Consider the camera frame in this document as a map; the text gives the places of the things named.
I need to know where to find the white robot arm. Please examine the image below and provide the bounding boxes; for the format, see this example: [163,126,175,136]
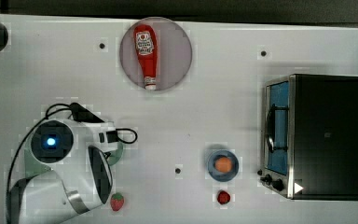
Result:
[6,103,120,224]

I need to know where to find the grey round plate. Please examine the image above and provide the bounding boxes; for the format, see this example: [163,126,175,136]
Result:
[119,17,192,91]

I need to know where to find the orange fruit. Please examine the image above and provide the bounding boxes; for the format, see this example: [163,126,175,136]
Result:
[214,157,232,173]

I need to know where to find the blue bowl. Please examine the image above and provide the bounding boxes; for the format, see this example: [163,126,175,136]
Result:
[207,150,239,182]

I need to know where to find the red ketchup bottle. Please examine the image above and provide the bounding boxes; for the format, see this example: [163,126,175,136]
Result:
[133,24,158,91]

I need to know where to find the dark red round fruit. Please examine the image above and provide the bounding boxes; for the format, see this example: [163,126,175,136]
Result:
[217,190,231,204]

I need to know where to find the red strawberry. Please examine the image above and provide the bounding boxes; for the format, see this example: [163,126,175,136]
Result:
[110,192,125,212]

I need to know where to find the black toaster oven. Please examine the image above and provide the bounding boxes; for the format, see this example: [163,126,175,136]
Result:
[257,74,358,201]

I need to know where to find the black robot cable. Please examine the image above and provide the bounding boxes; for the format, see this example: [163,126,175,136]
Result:
[7,103,76,200]

